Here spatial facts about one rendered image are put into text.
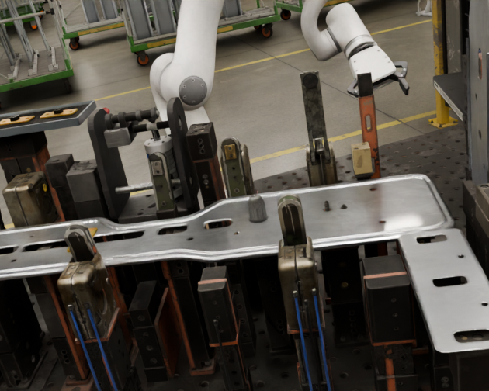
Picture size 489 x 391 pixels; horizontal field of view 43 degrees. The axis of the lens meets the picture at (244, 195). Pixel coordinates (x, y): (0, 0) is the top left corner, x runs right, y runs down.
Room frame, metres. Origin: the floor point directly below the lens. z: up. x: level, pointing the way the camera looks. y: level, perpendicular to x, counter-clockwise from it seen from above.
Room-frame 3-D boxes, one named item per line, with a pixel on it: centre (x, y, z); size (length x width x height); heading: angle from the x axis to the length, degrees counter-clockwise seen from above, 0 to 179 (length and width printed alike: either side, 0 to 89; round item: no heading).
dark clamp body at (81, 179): (1.26, 0.32, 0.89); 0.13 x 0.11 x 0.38; 172
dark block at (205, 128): (1.24, 0.07, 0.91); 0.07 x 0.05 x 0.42; 172
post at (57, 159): (1.28, 0.38, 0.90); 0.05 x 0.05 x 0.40; 82
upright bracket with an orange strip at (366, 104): (1.13, -0.26, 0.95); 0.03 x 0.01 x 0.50; 82
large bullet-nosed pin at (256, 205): (1.01, -0.02, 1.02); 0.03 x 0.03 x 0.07
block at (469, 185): (0.95, -0.40, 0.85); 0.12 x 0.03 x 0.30; 172
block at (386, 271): (0.80, -0.19, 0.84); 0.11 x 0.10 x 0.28; 172
